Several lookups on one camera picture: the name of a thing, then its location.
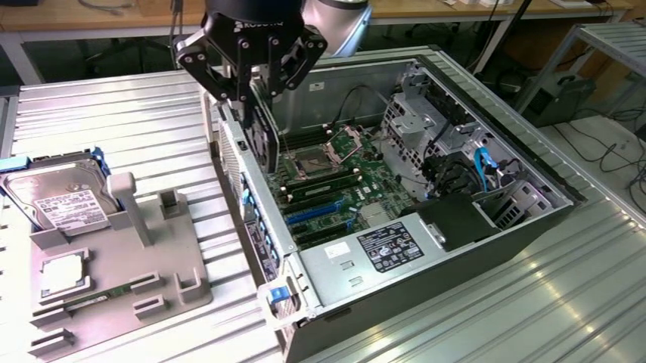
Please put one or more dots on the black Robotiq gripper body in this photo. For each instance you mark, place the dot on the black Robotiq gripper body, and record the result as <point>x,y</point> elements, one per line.
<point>252,15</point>

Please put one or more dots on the black graphics card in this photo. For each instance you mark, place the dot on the black graphics card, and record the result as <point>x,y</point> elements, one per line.
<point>264,143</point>

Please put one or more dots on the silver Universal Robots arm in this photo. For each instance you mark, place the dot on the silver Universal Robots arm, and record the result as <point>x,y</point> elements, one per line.
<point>339,26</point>

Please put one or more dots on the metal socket cover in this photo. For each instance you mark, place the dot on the metal socket cover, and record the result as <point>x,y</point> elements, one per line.
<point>346,140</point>

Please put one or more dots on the wooden desk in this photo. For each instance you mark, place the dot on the wooden desk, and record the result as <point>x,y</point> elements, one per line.
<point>428,9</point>

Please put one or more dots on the metal disk bay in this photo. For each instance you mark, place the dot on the metal disk bay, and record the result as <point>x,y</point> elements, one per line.
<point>414,125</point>

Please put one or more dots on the CPU socket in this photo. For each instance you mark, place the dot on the CPU socket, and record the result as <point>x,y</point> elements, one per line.
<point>310,163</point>

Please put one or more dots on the installed black RAM stick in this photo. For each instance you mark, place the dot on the installed black RAM stick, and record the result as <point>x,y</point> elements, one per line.
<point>328,188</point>
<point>320,180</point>

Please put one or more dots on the green motherboard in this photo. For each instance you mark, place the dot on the green motherboard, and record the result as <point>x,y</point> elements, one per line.
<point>374,181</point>

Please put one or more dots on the blue expansion slot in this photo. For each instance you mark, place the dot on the blue expansion slot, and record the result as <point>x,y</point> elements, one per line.
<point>314,211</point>

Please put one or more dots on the hard disk in blue carrier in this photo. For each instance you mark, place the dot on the hard disk in blue carrier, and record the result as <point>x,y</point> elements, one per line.
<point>55,193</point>

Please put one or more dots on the silver chipset heat sink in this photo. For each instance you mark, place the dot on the silver chipset heat sink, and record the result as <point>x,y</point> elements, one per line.
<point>379,214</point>

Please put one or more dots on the black expansion slot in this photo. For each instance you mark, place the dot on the black expansion slot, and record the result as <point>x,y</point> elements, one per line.
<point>323,232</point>

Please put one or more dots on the black box on floor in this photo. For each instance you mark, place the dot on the black box on floor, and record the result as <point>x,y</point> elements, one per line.
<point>562,102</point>

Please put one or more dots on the gray plastic parts rack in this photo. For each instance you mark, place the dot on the gray plastic parts rack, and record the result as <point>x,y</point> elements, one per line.
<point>120,264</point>

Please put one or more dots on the gray power supply unit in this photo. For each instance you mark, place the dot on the gray power supply unit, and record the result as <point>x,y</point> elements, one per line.
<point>374,261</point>

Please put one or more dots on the blue case latch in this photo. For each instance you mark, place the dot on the blue case latch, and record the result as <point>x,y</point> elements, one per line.
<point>278,295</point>

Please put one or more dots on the silver CPU chip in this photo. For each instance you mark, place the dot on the silver CPU chip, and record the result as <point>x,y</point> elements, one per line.
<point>61,275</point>

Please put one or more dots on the green RAM stick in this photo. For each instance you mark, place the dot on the green RAM stick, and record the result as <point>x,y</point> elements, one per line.
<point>105,293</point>

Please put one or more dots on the open black PC case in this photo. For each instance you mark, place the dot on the open black PC case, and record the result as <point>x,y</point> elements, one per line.
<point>454,287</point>

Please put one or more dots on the aluminium frame table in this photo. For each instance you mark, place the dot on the aluminium frame table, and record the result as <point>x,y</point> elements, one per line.
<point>601,41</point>

